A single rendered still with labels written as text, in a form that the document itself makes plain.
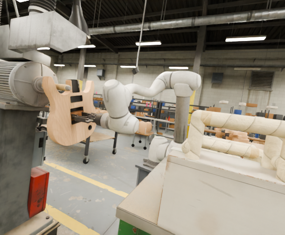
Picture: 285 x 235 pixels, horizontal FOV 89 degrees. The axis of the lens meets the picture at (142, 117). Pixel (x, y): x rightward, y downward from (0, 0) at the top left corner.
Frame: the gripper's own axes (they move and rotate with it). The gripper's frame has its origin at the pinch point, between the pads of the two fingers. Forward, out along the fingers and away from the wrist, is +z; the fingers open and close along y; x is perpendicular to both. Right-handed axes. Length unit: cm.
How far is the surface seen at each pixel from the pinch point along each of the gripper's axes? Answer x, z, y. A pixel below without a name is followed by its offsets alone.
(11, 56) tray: 32.6, 31.3, -15.2
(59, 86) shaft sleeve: 18.3, -1.6, -12.3
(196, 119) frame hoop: 15, -70, -32
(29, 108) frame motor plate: 3.7, 23.7, -14.2
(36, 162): -39, 35, -8
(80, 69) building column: 80, 727, 707
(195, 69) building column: 94, -7, 707
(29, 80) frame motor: 20.2, 15.8, -16.3
